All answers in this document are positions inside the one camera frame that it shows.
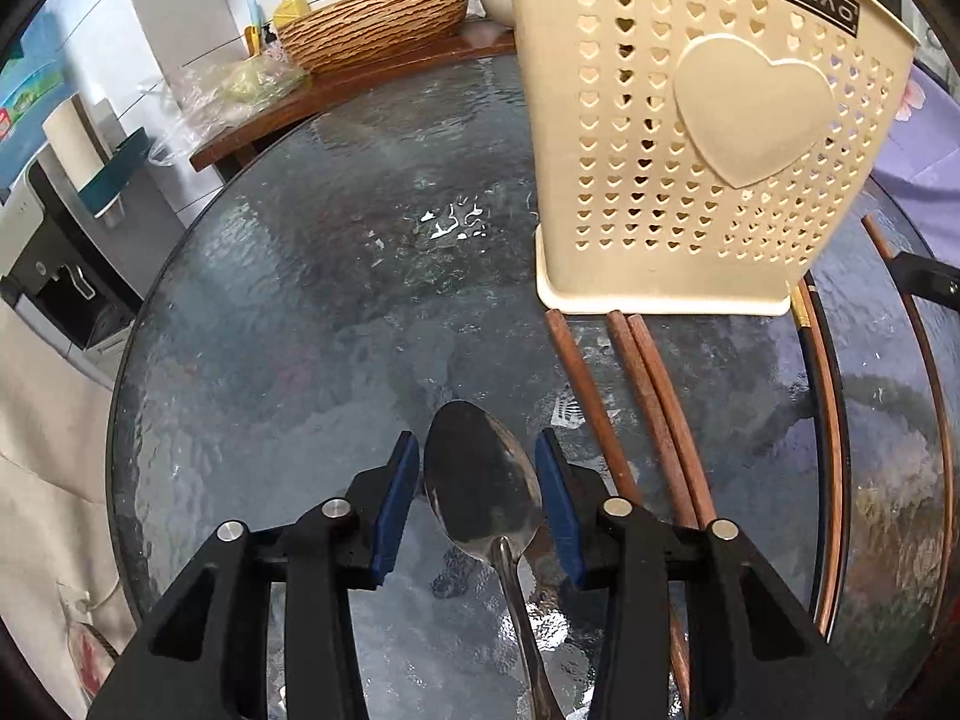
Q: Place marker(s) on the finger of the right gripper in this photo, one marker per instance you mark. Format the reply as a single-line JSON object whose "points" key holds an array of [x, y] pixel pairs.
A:
{"points": [[927, 279]]}

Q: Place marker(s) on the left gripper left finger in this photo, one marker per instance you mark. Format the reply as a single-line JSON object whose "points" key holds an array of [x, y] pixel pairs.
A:
{"points": [[202, 651]]}

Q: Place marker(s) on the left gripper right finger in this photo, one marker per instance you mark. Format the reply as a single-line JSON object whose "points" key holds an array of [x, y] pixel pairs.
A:
{"points": [[753, 651]]}

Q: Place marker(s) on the brown wooden chopstick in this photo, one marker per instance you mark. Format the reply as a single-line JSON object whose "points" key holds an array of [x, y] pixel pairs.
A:
{"points": [[689, 459], [657, 427], [592, 405]]}

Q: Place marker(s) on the reddish brown chopstick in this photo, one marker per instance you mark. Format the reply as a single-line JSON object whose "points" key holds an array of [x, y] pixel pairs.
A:
{"points": [[825, 464]]}

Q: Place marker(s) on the metal spoon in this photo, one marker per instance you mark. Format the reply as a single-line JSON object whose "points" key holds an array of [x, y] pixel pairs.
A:
{"points": [[483, 488]]}

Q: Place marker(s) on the purple floral cloth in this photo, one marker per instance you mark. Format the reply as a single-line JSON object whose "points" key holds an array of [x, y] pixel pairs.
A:
{"points": [[918, 163]]}

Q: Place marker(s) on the beige heart utensil holder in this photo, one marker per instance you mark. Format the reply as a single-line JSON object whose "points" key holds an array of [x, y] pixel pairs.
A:
{"points": [[695, 156]]}

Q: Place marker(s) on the water dispenser machine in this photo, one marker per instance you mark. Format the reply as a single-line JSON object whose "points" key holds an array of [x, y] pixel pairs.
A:
{"points": [[56, 277]]}

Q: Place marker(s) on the wooden side table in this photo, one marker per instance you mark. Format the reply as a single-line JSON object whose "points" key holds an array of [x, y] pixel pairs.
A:
{"points": [[234, 149]]}

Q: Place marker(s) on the woven wicker basket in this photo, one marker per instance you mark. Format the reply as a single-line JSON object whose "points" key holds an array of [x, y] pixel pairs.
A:
{"points": [[352, 33]]}

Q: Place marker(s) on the clear plastic bag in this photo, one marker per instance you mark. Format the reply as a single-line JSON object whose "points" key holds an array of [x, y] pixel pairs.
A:
{"points": [[211, 99]]}

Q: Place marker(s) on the yellow soap dispenser bottle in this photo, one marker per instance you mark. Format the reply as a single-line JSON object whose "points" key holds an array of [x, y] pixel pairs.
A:
{"points": [[289, 11]]}

